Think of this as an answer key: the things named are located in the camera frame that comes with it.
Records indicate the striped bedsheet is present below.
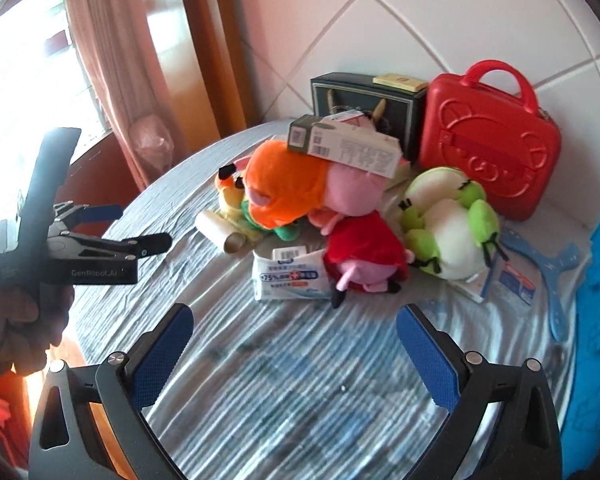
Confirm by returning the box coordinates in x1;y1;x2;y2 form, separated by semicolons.
72;120;593;480

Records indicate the white flat box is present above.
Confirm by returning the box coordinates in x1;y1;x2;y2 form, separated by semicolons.
380;156;415;192

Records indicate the red hard-shell suitcase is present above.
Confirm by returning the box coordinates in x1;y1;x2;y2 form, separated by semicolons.
419;59;563;222

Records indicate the white lint roller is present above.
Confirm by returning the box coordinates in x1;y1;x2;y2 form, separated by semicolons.
195;210;247;256

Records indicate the dark gift box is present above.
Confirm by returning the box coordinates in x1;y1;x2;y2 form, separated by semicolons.
311;72;427;163

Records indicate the pink plastic bag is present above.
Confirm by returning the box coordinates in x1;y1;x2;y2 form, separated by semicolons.
129;114;175;171

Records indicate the blue boomerang toy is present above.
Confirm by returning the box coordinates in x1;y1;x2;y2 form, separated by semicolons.
500;227;583;343

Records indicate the pink curtain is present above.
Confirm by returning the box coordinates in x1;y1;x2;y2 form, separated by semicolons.
60;0;181;191

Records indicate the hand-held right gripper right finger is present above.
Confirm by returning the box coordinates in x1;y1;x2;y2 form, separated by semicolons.
396;303;565;480

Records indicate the bright window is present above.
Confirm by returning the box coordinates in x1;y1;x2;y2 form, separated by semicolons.
0;0;111;171

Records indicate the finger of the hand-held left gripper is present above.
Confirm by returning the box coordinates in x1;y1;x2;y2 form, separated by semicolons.
54;202;124;226
45;232;173;264

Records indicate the person's left hand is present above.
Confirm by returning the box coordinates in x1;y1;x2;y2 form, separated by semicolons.
0;280;76;392

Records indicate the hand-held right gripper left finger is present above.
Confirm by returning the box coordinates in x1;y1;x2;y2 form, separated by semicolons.
28;303;194;480

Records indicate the small beige box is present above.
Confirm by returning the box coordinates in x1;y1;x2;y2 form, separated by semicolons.
372;74;427;92

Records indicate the white and green carton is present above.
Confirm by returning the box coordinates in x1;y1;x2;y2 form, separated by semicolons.
286;114;403;179

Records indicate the wet wipes packet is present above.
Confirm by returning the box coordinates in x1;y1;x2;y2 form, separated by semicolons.
252;246;337;302

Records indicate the small blue white box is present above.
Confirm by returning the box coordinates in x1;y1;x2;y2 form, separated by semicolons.
450;247;541;307

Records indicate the yellow duck plush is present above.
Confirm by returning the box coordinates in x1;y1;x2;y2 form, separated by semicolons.
216;157;301;243

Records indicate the pig plush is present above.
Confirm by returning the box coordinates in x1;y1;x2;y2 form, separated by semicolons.
242;139;381;231
307;207;417;309

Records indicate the green frog plush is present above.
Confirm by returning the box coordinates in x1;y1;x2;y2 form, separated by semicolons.
399;167;502;281

